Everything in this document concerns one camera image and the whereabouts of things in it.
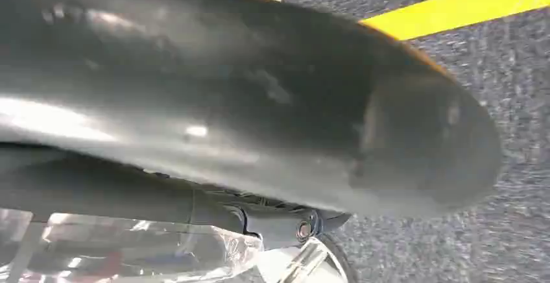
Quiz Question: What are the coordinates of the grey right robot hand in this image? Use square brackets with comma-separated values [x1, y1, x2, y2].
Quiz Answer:
[0, 0, 503, 251]

